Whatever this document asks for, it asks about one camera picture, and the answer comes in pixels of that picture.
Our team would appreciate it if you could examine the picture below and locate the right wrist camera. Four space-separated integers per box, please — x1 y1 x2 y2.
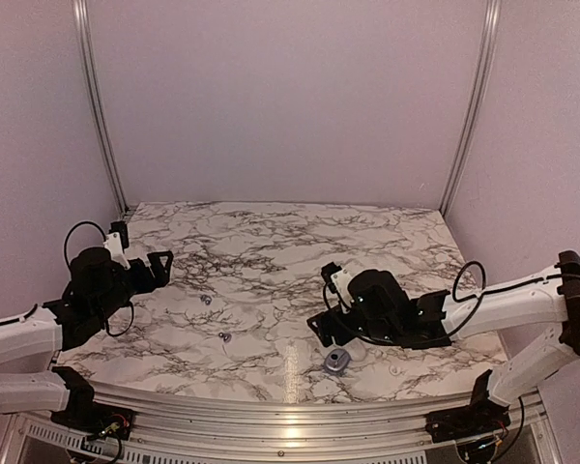
321 262 353 313

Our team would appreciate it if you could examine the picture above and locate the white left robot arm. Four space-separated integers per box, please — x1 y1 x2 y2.
0 246 174 430

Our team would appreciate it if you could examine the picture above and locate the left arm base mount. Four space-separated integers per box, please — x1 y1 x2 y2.
50 401 134 441

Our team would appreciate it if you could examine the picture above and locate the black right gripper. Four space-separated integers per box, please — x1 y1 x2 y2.
307 302 401 347

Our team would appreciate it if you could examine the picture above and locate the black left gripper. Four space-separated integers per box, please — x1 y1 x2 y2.
93 251 173 324

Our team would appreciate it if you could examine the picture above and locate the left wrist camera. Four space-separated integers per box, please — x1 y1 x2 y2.
103 220 131 270

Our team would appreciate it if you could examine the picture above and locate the aluminium front rail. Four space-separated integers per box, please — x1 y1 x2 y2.
0 383 564 463

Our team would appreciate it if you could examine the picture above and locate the left aluminium frame post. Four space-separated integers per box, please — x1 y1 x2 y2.
72 0 130 217

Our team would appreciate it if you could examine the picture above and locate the aluminium frame post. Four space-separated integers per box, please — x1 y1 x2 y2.
72 0 130 217
439 0 502 218

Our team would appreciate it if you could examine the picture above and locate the purple earbud charging case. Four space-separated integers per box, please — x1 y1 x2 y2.
323 348 352 376

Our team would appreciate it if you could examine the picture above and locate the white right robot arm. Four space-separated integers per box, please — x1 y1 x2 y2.
306 250 580 433

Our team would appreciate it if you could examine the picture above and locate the right aluminium frame post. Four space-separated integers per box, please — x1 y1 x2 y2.
439 0 502 218

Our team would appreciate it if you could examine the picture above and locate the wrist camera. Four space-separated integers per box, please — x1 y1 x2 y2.
321 262 353 313
103 220 131 270

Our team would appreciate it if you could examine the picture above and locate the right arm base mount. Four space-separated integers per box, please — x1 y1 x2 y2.
425 400 510 443

